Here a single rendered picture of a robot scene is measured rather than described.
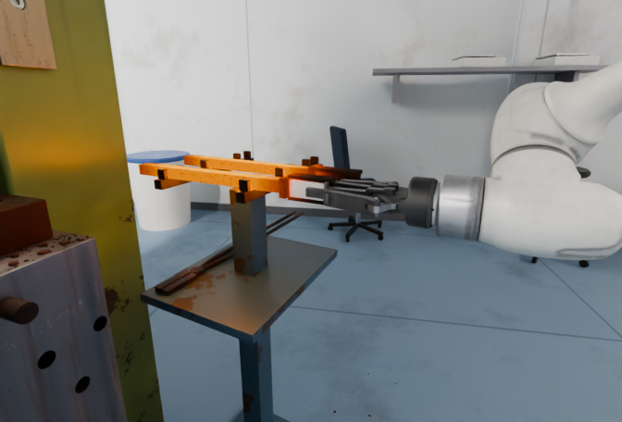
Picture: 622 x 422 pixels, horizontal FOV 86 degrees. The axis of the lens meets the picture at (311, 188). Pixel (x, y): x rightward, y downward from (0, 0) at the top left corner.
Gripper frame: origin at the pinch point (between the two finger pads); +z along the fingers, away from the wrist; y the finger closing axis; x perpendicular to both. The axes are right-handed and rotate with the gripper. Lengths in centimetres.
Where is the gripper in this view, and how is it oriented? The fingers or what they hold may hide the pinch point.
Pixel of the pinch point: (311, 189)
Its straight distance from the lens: 57.5
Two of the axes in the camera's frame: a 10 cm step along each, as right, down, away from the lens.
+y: 4.3, -2.3, 8.7
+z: -9.0, -1.1, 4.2
